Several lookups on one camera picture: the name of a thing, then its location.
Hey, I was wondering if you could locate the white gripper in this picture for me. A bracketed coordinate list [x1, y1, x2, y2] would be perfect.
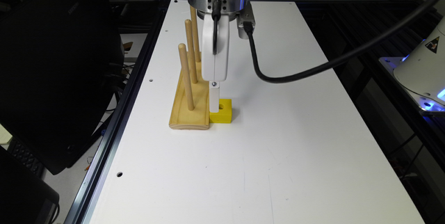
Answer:
[201, 13, 229, 113]

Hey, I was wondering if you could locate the yellow block with hole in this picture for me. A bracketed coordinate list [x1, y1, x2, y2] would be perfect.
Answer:
[209, 99, 232, 124]

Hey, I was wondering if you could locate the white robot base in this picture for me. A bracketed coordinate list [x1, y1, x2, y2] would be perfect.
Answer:
[379, 20, 444, 115]

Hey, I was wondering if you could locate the wooden peg board base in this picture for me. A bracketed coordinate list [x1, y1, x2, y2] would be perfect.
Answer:
[169, 63, 210, 130]

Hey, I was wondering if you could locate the front wooden peg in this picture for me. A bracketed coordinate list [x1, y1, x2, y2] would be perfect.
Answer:
[178, 43, 195, 111]

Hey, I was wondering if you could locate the wooden peg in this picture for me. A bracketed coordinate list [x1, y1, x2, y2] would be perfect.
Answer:
[184, 19, 197, 84]
[190, 6, 201, 63]
[178, 43, 195, 111]

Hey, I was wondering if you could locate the middle wooden peg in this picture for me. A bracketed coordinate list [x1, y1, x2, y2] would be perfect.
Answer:
[184, 19, 197, 84]

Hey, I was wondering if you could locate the rear wooden peg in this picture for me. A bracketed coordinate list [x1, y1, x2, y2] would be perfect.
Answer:
[190, 6, 201, 63]

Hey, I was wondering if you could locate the black computer monitor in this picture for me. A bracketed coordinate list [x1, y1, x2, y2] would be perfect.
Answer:
[1, 0, 124, 175]

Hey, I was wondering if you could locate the black keyboard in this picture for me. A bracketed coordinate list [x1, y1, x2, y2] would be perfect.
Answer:
[7, 138, 45, 178]

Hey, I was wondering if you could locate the thick black cable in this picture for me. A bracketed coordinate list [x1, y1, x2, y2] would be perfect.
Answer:
[243, 0, 445, 84]

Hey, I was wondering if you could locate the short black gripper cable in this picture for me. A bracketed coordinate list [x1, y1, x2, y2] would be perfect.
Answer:
[211, 0, 223, 56]

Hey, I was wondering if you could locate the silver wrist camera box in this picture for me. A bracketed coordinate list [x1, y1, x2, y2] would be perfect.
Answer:
[236, 1, 256, 40]

